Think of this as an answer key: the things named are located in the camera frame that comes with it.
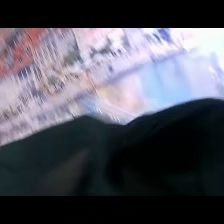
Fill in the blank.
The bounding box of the black garment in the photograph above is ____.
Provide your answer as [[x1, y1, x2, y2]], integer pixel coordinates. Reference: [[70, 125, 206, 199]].
[[0, 97, 224, 197]]

